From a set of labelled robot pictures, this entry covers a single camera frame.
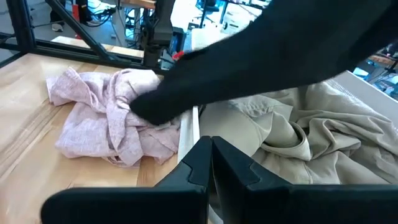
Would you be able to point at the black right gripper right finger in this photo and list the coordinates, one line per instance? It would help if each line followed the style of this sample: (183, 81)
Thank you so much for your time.
(295, 205)

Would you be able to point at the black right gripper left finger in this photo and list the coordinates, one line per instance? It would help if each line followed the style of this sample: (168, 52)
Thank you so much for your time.
(140, 205)

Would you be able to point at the khaki garment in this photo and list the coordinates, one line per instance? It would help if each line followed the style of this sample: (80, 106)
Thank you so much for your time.
(326, 140)

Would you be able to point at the pink linen shirt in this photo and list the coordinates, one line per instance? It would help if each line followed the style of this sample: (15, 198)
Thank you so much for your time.
(93, 124)

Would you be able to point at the black garment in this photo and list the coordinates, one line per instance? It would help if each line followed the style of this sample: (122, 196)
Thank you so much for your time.
(280, 46)

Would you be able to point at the white perforated laundry basket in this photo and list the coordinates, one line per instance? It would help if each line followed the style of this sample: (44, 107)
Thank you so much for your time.
(188, 137)

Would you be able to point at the small red clip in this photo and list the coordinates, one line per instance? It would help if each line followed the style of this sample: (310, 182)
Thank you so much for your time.
(178, 56)

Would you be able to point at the person's foot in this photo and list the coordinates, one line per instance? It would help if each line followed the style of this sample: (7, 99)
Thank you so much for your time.
(57, 27)

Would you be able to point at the black office chair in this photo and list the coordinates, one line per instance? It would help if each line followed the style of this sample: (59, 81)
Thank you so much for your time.
(206, 9)

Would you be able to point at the black aluminium table frame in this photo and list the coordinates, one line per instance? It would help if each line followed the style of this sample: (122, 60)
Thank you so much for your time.
(21, 31)

